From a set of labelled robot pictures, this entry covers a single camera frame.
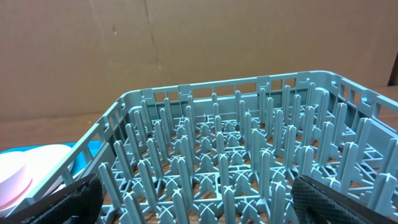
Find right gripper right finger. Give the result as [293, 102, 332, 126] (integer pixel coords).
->
[291, 175, 395, 224]

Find pink plate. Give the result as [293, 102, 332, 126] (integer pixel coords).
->
[1, 144, 72, 217]

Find teal plastic tray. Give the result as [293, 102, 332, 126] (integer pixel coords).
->
[0, 139, 102, 178]

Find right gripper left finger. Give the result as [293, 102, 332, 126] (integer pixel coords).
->
[1, 174, 103, 224]

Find grey dishwasher rack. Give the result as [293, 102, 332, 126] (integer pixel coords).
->
[4, 70, 397, 223]

